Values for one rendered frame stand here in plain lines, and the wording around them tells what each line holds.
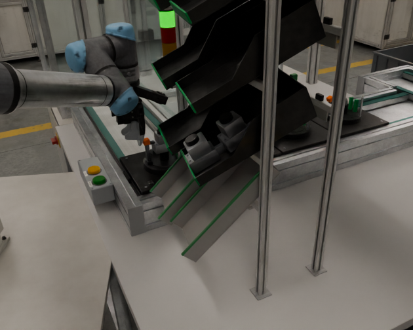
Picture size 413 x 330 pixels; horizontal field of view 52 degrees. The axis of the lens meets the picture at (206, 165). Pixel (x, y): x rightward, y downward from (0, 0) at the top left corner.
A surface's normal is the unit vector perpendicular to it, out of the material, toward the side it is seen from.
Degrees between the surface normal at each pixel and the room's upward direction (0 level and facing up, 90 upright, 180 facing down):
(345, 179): 0
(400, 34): 90
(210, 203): 45
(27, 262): 0
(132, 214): 90
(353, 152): 90
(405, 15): 90
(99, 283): 0
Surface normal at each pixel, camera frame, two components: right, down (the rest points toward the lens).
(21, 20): 0.43, 0.44
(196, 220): -0.70, -0.49
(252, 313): -0.04, -0.86
